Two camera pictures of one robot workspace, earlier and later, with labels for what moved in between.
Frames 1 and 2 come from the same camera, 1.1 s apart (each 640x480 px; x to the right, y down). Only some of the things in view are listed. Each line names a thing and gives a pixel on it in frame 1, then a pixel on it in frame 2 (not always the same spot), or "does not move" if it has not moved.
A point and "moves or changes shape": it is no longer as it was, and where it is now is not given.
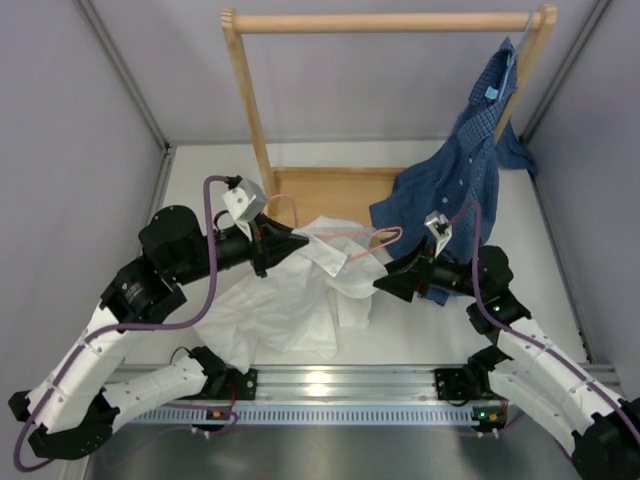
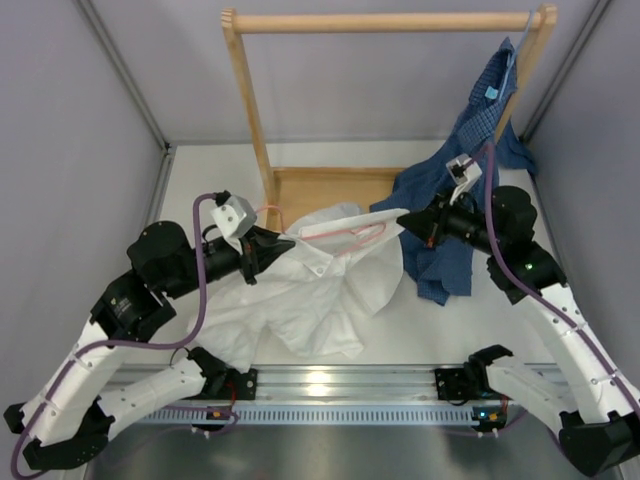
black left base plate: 239,386 does not move
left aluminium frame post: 167,148 does not move
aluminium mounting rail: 384,383 does not move
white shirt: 302,299 moves or changes shape
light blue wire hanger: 507,73 does not move
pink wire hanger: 347,233 to 330,234
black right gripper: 406,273 to 432,221
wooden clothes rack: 350,192 does not move
